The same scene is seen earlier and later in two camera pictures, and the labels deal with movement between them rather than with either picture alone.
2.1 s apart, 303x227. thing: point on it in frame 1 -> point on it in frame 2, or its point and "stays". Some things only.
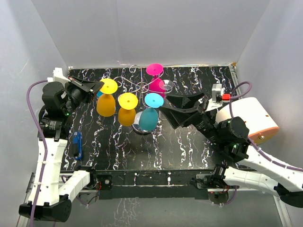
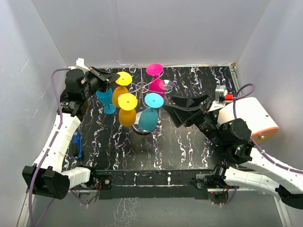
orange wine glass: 106,103 -> 123,81
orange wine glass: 127,101 stays
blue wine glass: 148,117 stays
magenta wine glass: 156,85 stays
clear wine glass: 166,86 stays
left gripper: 89,88 -> 105,79
